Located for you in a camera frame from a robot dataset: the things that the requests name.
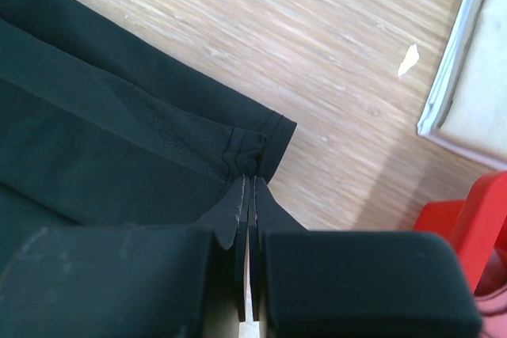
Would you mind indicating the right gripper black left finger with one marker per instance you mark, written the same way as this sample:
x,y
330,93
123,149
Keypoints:
x,y
132,281

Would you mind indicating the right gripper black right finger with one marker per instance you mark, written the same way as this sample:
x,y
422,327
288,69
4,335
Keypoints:
x,y
307,283

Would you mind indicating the black t-shirt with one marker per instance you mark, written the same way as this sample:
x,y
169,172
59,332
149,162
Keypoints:
x,y
100,128

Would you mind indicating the red plastic bin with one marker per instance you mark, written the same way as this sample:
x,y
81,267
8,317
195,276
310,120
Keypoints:
x,y
475,227

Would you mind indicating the folded beige t-shirt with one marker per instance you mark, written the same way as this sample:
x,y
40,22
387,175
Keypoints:
x,y
465,111

